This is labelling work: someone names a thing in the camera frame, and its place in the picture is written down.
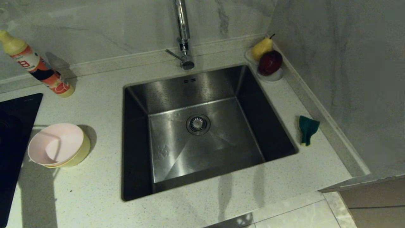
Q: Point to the chrome faucet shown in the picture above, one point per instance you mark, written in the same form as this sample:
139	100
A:
183	25

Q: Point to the yellow and green sponge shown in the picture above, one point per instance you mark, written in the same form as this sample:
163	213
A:
307	128

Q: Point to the yellow plastic bowl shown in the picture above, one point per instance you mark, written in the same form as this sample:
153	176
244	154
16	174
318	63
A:
82	152

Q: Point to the pink plastic bowl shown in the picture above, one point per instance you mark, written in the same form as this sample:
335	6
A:
60	142

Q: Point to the yellow detergent bottle red label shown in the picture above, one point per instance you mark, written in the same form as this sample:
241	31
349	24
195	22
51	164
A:
34	65

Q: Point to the metal sink drain strainer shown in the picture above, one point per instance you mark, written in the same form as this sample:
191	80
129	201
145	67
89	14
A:
198	124

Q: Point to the stainless steel sink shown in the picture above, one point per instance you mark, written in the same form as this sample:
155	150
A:
205	152

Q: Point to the small white dish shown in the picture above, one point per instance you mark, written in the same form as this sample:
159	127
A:
272	78

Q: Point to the dark red apple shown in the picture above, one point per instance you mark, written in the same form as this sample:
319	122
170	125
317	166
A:
270	61

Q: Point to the yellow pear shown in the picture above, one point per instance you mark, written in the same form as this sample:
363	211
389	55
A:
261	49

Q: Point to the black induction cooktop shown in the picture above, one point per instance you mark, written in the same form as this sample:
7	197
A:
12	133

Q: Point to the light wooden cabinet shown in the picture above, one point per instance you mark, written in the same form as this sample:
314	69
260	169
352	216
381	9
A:
379	205

